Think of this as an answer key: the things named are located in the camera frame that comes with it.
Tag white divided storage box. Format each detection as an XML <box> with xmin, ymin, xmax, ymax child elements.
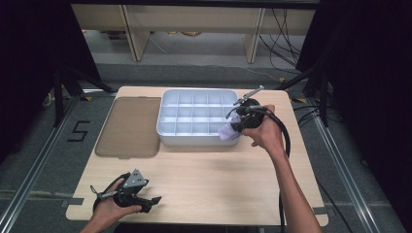
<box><xmin>155</xmin><ymin>88</ymin><xmax>244</xmax><ymax>148</ymax></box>

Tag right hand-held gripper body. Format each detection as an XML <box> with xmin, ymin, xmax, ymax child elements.
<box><xmin>232</xmin><ymin>84</ymin><xmax>267</xmax><ymax>131</ymax></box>

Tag bundle of black floor cables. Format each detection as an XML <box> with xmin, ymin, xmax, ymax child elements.
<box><xmin>257</xmin><ymin>8</ymin><xmax>308</xmax><ymax>72</ymax></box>

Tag black curtain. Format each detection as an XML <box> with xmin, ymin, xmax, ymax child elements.
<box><xmin>294</xmin><ymin>0</ymin><xmax>412</xmax><ymax>227</ymax></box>
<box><xmin>0</xmin><ymin>0</ymin><xmax>102</xmax><ymax>164</ymax></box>

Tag person's left hand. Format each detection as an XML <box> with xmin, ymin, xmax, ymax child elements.
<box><xmin>91</xmin><ymin>178</ymin><xmax>144</xmax><ymax>224</ymax></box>

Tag aluminium floor rail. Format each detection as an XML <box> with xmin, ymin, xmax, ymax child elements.
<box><xmin>0</xmin><ymin>95</ymin><xmax>83</xmax><ymax>233</ymax></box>
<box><xmin>311</xmin><ymin>115</ymin><xmax>381</xmax><ymax>233</ymax></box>

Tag white floor cable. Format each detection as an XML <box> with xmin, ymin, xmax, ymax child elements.
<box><xmin>223</xmin><ymin>63</ymin><xmax>284</xmax><ymax>83</ymax></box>

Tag black cables beside stand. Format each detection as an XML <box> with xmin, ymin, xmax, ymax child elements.
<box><xmin>292</xmin><ymin>104</ymin><xmax>326</xmax><ymax>126</ymax></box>

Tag grey cable plug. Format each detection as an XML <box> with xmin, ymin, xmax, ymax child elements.
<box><xmin>89</xmin><ymin>184</ymin><xmax>120</xmax><ymax>200</ymax></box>

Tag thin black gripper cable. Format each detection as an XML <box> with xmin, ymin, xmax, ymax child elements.
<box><xmin>92</xmin><ymin>172</ymin><xmax>131</xmax><ymax>212</ymax></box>

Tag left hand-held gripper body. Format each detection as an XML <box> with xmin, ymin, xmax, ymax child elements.
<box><xmin>112</xmin><ymin>168</ymin><xmax>151</xmax><ymax>209</ymax></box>

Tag light purple sock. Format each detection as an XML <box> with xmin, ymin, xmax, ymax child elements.
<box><xmin>217</xmin><ymin>116</ymin><xmax>243</xmax><ymax>141</ymax></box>

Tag person's right hand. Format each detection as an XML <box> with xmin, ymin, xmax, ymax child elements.
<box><xmin>241</xmin><ymin>104</ymin><xmax>287</xmax><ymax>156</ymax></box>

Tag light wooden desk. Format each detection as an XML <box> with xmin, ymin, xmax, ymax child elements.
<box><xmin>71</xmin><ymin>3</ymin><xmax>317</xmax><ymax>64</ymax></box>

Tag thick black gripper cable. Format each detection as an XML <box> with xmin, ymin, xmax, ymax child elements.
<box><xmin>251</xmin><ymin>106</ymin><xmax>292</xmax><ymax>233</ymax></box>

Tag black metal stand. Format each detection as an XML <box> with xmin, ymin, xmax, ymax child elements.
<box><xmin>275</xmin><ymin>62</ymin><xmax>330</xmax><ymax>128</ymax></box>
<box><xmin>52</xmin><ymin>65</ymin><xmax>117</xmax><ymax>128</ymax></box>

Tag brown translucent plastic lid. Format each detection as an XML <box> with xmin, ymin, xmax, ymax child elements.
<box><xmin>94</xmin><ymin>96</ymin><xmax>162</xmax><ymax>160</ymax></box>

